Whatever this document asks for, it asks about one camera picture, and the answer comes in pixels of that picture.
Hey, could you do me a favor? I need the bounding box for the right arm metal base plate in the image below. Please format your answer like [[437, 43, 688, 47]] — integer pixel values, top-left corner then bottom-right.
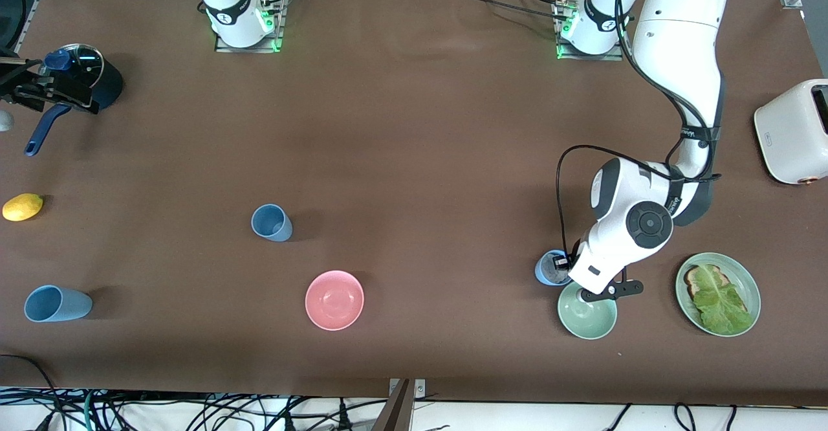
[[215, 0, 285, 53]]

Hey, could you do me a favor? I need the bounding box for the blue cup holding paper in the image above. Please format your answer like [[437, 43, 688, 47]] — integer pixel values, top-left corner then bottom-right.
[[534, 250, 575, 287]]

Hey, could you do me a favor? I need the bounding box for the small metal bracket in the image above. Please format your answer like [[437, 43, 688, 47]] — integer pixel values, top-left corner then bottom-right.
[[388, 379, 426, 398]]

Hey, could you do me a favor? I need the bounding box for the pink bowl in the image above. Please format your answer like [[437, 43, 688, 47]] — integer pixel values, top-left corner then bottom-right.
[[305, 270, 365, 331]]

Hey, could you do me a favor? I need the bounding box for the green lettuce leaf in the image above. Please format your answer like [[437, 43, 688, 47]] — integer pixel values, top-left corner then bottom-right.
[[692, 264, 754, 335]]

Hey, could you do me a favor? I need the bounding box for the crumpled white paper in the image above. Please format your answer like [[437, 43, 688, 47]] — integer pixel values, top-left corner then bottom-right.
[[542, 256, 571, 284]]

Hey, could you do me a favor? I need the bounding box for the dark blue saucepan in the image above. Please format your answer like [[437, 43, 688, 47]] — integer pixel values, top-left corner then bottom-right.
[[25, 44, 124, 157]]

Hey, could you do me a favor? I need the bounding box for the glass lid blue knob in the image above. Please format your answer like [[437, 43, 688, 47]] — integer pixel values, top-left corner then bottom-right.
[[37, 44, 104, 98]]

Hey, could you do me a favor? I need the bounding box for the white toaster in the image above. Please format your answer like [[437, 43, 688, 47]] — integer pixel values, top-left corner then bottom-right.
[[754, 78, 828, 186]]

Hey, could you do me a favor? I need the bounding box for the toasted bread slice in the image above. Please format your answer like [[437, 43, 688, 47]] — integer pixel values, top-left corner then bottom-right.
[[684, 265, 751, 315]]

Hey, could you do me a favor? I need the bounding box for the yellow lemon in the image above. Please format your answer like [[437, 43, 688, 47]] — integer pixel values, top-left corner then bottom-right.
[[2, 193, 45, 222]]

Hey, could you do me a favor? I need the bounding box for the pale green plate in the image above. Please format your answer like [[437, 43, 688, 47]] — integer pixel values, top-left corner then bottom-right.
[[675, 252, 761, 337]]

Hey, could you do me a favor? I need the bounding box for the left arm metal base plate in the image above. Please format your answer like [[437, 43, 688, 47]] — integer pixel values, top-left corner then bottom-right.
[[553, 0, 625, 61]]

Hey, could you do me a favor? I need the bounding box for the pale green bowl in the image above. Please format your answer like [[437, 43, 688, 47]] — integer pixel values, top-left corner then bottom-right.
[[558, 280, 618, 340]]

